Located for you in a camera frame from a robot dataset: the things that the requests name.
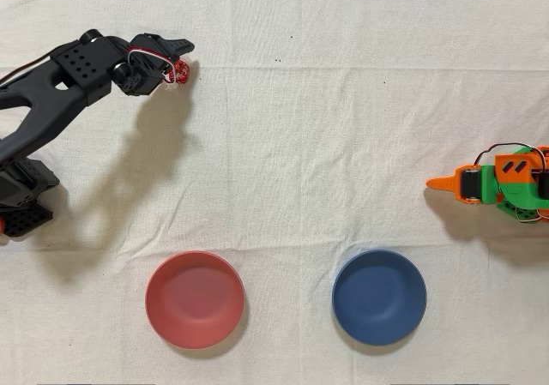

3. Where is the red candy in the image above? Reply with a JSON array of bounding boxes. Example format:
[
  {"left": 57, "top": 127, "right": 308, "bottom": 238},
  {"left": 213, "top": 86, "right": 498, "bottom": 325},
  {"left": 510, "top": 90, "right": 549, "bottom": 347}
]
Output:
[{"left": 164, "top": 57, "right": 193, "bottom": 92}]

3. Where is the blue bowl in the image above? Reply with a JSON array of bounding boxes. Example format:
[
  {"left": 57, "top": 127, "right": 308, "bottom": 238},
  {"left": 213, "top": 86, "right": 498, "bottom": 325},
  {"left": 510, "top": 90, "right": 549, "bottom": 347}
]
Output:
[{"left": 331, "top": 248, "right": 428, "bottom": 346}]

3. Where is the red bowl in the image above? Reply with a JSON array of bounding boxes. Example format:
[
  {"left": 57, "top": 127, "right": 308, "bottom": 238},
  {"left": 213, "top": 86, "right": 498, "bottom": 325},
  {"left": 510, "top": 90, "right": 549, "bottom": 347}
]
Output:
[{"left": 144, "top": 250, "right": 246, "bottom": 351}]

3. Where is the white tablecloth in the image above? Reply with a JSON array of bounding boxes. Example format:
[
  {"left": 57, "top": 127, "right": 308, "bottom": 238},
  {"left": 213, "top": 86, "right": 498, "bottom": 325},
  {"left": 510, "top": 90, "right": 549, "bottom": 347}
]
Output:
[{"left": 0, "top": 0, "right": 549, "bottom": 385}]

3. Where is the black gripper servo cable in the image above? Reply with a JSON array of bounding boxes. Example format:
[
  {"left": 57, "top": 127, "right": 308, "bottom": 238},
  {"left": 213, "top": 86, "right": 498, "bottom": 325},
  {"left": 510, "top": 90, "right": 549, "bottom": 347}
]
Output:
[{"left": 125, "top": 47, "right": 175, "bottom": 82}]

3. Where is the orange arm servo cable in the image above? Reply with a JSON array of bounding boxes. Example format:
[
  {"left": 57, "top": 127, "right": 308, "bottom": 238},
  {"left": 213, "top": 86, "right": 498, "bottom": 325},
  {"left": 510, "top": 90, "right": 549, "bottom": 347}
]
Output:
[{"left": 474, "top": 142, "right": 549, "bottom": 167}]

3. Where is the black arm servo cable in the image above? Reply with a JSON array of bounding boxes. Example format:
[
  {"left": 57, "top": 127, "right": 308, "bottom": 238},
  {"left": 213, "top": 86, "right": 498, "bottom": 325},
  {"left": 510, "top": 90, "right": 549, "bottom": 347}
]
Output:
[{"left": 0, "top": 54, "right": 57, "bottom": 87}]

